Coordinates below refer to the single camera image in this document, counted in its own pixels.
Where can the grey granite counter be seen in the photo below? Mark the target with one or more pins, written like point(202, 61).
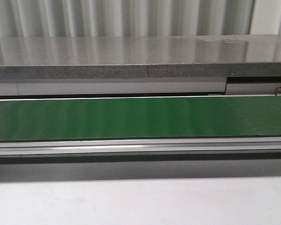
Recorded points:
point(126, 66)

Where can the green conveyor belt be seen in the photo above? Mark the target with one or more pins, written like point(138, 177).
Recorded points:
point(70, 130)

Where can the white pleated curtain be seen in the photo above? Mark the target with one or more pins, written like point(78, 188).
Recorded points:
point(116, 18)

